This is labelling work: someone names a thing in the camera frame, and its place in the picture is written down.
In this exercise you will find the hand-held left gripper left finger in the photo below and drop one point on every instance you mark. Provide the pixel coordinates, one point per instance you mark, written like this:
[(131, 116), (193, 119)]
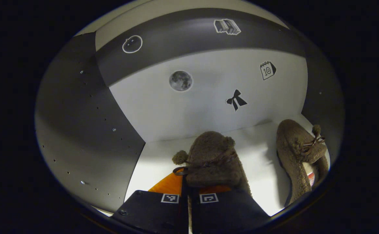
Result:
[(150, 211)]

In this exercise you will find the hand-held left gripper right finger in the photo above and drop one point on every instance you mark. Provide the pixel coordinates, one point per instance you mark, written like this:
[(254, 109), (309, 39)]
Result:
[(225, 211)]

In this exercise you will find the brown fuzzy shoe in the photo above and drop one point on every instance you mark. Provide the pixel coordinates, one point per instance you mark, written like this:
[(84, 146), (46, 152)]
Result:
[(212, 156), (290, 149)]

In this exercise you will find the white grey shoe cabinet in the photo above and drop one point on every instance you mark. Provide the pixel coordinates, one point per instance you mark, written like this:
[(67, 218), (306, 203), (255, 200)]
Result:
[(163, 110)]

